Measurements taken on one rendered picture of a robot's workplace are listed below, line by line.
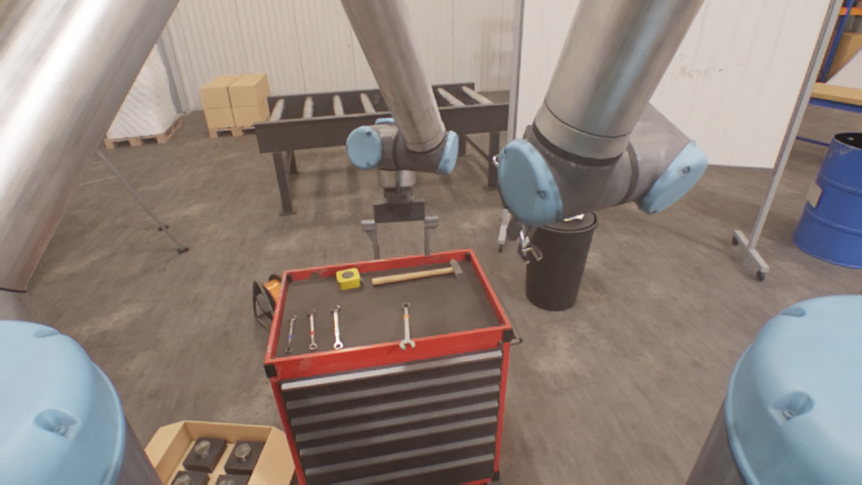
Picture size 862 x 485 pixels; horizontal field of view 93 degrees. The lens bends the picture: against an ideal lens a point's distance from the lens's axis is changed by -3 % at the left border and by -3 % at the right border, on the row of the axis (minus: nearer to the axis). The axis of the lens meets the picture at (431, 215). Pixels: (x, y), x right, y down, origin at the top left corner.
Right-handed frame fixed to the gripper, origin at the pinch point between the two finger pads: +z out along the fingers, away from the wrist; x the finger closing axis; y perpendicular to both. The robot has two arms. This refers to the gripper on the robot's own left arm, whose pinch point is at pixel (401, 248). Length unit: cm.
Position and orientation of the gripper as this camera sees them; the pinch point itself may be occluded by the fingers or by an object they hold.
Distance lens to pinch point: 114.0
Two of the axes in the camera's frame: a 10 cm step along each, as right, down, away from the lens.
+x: -10.0, 0.6, -0.6
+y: -0.8, -2.6, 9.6
